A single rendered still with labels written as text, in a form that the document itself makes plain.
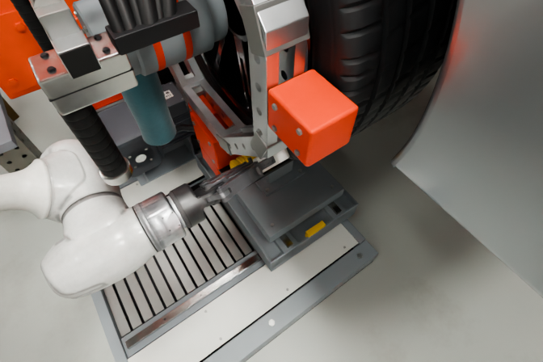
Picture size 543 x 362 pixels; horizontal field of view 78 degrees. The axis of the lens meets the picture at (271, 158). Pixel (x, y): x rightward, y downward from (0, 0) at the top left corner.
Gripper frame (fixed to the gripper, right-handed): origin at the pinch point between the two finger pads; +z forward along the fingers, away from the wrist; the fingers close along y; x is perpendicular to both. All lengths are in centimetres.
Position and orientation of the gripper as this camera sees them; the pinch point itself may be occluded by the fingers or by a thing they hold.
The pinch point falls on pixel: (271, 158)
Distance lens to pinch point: 66.2
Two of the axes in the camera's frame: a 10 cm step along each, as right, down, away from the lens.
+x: -4.1, -8.9, -2.2
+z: 8.2, -4.6, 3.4
